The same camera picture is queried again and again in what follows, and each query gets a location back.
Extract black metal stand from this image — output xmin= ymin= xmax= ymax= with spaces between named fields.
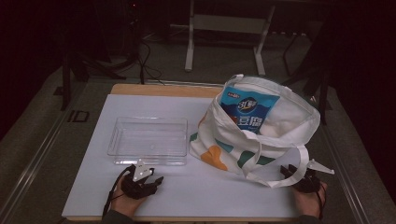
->
xmin=269 ymin=18 xmax=332 ymax=125

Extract white patterned tote bag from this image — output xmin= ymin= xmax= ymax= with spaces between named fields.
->
xmin=189 ymin=74 xmax=321 ymax=189

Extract small black floor frame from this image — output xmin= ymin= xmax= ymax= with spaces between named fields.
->
xmin=67 ymin=109 xmax=91 ymax=123

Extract blue snack pouch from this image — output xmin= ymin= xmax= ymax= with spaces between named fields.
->
xmin=219 ymin=85 xmax=281 ymax=134

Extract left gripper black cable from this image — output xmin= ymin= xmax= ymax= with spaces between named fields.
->
xmin=102 ymin=166 xmax=135 ymax=218

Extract dark equipment tower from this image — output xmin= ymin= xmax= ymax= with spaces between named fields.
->
xmin=125 ymin=0 xmax=142 ymax=63

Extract person's right hand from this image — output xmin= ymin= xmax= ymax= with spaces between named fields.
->
xmin=292 ymin=183 xmax=328 ymax=218

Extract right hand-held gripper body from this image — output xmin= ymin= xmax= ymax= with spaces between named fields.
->
xmin=290 ymin=159 xmax=335 ymax=193

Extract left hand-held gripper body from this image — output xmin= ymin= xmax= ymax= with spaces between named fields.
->
xmin=120 ymin=159 xmax=158 ymax=200

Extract white metal stand frame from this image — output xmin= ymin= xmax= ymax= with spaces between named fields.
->
xmin=185 ymin=0 xmax=276 ymax=77

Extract metal floor rail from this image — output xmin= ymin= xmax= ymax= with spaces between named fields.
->
xmin=0 ymin=92 xmax=78 ymax=224
xmin=311 ymin=96 xmax=372 ymax=224

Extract black floor cables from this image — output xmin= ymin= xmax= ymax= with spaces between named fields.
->
xmin=136 ymin=40 xmax=165 ymax=86

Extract clear plastic container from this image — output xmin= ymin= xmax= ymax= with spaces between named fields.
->
xmin=106 ymin=116 xmax=189 ymax=166

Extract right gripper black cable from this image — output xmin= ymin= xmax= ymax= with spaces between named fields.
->
xmin=316 ymin=186 xmax=327 ymax=220

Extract black tripod stand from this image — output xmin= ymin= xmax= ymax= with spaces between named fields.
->
xmin=60 ymin=46 xmax=127 ymax=111

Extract white table mat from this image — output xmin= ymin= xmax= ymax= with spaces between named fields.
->
xmin=61 ymin=93 xmax=323 ymax=218

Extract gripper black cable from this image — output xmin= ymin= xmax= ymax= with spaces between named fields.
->
xmin=316 ymin=186 xmax=327 ymax=220
xmin=102 ymin=166 xmax=135 ymax=218

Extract person's left hand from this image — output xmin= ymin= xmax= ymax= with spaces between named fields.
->
xmin=110 ymin=186 xmax=148 ymax=214

